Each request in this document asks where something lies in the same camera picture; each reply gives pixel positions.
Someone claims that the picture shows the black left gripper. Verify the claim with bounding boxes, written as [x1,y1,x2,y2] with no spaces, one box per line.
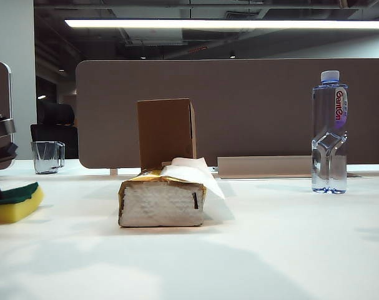
[0,114,19,201]

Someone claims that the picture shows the yellow sponge with green scourer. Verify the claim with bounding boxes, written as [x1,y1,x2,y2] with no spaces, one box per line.
[0,182,45,225]

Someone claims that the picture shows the clear plastic water bottle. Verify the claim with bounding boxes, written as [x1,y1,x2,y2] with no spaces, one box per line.
[311,70,348,195]

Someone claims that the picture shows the clear glass mug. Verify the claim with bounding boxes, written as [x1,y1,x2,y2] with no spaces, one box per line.
[31,141,66,175]

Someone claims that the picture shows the black office chair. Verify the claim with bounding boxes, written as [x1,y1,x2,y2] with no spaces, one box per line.
[30,101,79,160]

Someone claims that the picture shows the paper tissue pack yellow wrapper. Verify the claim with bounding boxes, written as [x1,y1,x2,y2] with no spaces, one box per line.
[117,167,207,228]

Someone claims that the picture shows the brown cardboard box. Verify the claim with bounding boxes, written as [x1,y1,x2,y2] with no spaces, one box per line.
[136,97,198,171]

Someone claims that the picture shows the white tissue sheet sticking out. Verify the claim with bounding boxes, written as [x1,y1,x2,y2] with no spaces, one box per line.
[160,157,235,221]

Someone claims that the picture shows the large brown desk divider panel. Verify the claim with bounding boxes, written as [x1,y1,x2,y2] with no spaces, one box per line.
[75,58,379,171]

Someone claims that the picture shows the long ceiling light strip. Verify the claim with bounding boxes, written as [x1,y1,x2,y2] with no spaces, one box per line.
[64,19,379,31]

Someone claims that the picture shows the beige cable tray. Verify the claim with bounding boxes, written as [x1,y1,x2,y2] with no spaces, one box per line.
[217,156,315,179]

